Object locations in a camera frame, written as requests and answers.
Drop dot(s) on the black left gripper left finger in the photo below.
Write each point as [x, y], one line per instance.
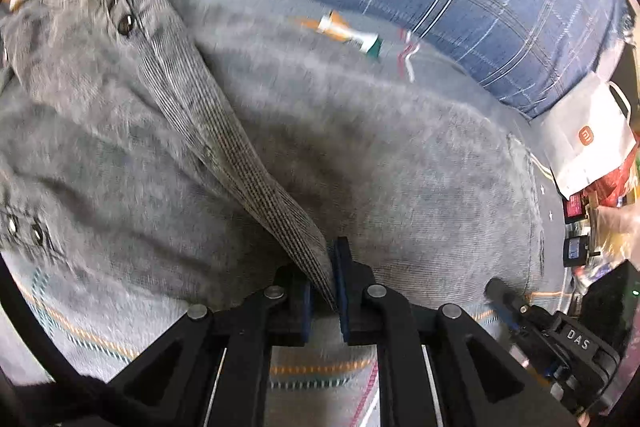
[232, 371]

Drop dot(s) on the grey denim pants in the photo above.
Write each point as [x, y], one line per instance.
[187, 148]

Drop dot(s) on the white paper shopping bag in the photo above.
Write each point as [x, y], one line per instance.
[587, 134]

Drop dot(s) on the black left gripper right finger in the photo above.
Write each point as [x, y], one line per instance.
[419, 383]

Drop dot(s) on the small black framed card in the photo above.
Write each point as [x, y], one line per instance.
[576, 251]

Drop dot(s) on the red packaging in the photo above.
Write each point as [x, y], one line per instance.
[616, 184]

